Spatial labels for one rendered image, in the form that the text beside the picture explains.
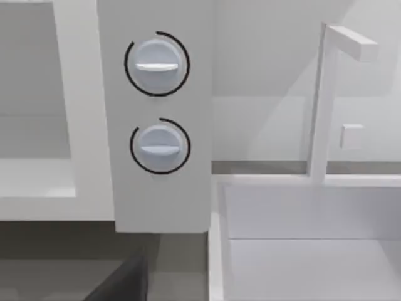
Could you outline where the tall white tap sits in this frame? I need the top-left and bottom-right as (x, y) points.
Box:
(307, 22), (378, 182)

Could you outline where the pale blue microwave knob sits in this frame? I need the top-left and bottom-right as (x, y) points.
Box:
(136, 124), (184, 173)
(132, 38), (183, 95)

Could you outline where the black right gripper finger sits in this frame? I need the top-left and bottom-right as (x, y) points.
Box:
(83, 247), (148, 301)

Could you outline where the pale microwave oven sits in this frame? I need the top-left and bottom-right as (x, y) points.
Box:
(0, 0), (217, 235)

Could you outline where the white sink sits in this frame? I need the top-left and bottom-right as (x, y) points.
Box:
(207, 174), (401, 301)

